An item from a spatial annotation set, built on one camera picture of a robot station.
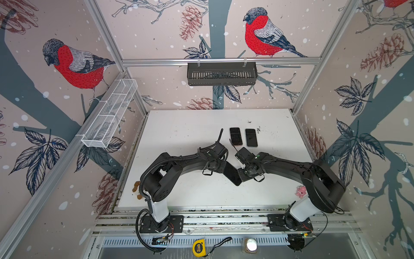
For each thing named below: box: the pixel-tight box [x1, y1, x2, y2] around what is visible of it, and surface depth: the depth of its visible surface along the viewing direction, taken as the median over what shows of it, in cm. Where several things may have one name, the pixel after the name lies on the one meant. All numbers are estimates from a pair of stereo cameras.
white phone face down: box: [245, 128, 258, 147], surface depth 106 cm
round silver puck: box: [244, 237, 258, 254], surface depth 61 cm
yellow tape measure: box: [192, 239, 207, 258], surface depth 67 cm
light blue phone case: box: [245, 128, 258, 147], surface depth 106 cm
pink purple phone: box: [229, 127, 243, 146], surface depth 109 cm
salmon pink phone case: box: [229, 127, 243, 146], surface depth 109 cm
